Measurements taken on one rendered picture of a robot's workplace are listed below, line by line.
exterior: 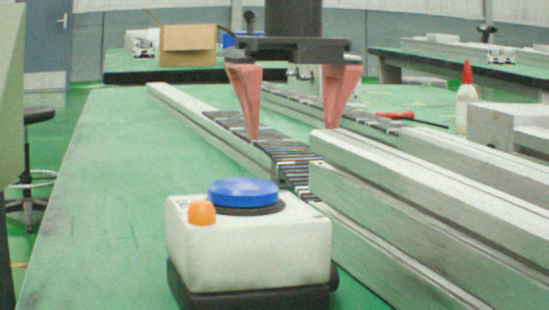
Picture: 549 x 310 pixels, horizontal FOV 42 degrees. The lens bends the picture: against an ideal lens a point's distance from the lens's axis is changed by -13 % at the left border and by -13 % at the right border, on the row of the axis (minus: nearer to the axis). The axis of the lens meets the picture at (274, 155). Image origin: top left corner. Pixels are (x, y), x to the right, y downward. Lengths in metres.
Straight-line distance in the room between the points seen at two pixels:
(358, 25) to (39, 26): 4.91
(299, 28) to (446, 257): 0.40
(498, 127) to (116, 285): 0.37
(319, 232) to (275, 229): 0.02
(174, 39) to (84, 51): 8.86
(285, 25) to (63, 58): 10.89
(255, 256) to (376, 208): 0.09
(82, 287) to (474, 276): 0.25
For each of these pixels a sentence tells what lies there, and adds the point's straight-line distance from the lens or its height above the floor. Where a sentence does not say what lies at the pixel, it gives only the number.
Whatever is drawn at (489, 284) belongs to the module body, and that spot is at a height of 0.83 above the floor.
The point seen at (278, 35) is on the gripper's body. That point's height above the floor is 0.93.
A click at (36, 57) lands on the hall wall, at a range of 11.65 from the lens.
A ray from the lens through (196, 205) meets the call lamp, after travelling 0.42.
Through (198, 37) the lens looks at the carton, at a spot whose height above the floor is 0.88.
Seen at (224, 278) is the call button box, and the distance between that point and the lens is 0.42.
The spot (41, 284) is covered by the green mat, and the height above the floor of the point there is 0.78.
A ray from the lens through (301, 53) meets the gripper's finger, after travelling 0.75.
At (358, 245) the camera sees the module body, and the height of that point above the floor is 0.80.
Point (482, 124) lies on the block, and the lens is 0.72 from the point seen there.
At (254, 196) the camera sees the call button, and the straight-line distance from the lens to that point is 0.44.
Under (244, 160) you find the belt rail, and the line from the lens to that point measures 0.90.
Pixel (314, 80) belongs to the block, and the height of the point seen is 0.82.
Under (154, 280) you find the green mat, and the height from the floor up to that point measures 0.78.
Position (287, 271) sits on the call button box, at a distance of 0.43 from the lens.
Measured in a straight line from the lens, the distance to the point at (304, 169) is 0.76.
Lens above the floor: 0.94
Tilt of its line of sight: 10 degrees down
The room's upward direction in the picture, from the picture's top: 1 degrees clockwise
